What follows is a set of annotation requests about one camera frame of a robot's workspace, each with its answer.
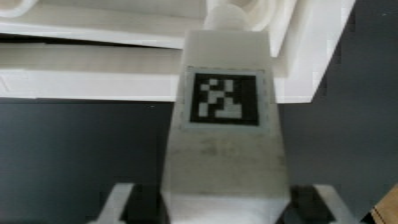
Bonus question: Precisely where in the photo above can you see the white square table top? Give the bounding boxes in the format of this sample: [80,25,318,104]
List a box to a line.
[0,0,299,50]

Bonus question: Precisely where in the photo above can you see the white U-shaped fence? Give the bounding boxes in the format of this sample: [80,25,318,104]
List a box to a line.
[0,0,358,104]

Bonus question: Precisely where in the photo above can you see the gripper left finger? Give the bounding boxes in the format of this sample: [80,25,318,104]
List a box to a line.
[87,182,160,224]

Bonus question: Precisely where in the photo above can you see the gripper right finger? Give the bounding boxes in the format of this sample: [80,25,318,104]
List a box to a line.
[286,184,359,224]

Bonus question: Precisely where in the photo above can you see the white table leg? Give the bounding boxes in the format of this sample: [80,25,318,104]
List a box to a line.
[160,0,292,224]

